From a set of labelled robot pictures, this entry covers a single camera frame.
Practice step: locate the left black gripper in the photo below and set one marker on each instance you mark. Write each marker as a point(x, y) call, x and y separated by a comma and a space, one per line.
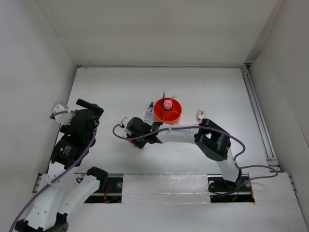
point(99, 110)

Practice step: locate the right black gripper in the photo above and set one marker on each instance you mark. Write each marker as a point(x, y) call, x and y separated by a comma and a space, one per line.
point(140, 145)

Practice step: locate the clear blue-cap spray bottle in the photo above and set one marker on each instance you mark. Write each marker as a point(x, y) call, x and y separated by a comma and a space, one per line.
point(149, 113)

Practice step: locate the pink glue bottle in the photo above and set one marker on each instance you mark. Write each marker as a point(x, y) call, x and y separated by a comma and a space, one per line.
point(167, 105)

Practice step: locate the green gel pen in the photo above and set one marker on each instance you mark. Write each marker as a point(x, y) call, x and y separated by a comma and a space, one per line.
point(164, 93)

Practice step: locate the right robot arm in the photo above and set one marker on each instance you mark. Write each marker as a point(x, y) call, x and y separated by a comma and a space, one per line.
point(211, 139)

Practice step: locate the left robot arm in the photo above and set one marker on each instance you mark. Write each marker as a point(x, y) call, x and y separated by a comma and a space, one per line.
point(50, 210)

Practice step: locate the orange round compartment container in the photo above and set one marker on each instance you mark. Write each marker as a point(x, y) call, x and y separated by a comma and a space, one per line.
point(170, 116)

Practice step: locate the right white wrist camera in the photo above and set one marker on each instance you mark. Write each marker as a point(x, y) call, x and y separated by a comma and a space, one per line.
point(123, 124)

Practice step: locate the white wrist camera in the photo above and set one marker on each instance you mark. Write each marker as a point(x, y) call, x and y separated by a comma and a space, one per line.
point(123, 124)
point(61, 114)

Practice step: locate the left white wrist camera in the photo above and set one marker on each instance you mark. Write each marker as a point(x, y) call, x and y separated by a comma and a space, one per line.
point(61, 114)

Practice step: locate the aluminium frame rail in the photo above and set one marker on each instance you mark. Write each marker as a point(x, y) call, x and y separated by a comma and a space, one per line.
point(270, 153)

